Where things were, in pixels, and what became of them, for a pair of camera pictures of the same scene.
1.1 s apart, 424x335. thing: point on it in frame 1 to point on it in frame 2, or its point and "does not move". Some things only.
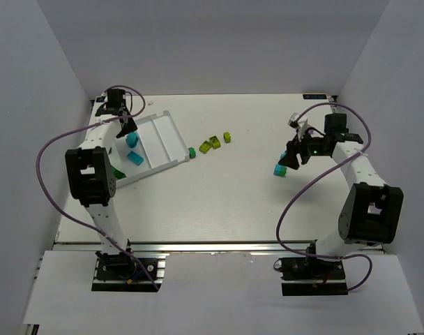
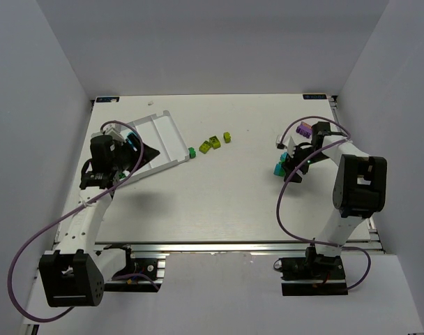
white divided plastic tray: x=160 y=143 does not move
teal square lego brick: x=279 y=170 does not move
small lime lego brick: x=227 y=137 does not move
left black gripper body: x=127 y=126 to x=134 y=150
